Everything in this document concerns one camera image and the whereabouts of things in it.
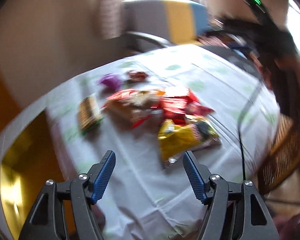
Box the person's right hand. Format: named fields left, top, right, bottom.
left=250, top=53, right=300, bottom=121

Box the orange clear snack bag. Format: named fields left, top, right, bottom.
left=103, top=89, right=165, bottom=128

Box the yellow snack bag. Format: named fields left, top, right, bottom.
left=158, top=115, right=221, bottom=168

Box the red snack bag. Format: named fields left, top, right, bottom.
left=149, top=86, right=215, bottom=126

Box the dark red small snack packet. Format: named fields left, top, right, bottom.
left=127, top=70, right=149, bottom=83

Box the gold tin box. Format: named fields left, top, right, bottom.
left=0, top=110, right=77, bottom=239

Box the wicker chair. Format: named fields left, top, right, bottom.
left=257, top=115, right=300, bottom=195

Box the purple snack packet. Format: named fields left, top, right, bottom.
left=99, top=73, right=122, bottom=90

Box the pink patterned curtain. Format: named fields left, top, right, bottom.
left=99, top=0, right=123, bottom=40

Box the cracker pack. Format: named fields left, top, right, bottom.
left=77, top=94, right=103, bottom=134

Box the grey yellow blue armchair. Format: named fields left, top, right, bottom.
left=123, top=0, right=210, bottom=45

